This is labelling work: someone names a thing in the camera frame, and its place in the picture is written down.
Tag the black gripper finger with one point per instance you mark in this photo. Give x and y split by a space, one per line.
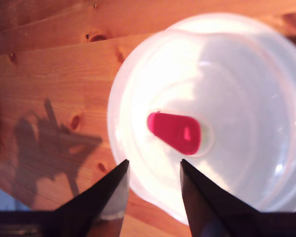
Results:
98 205
207 209

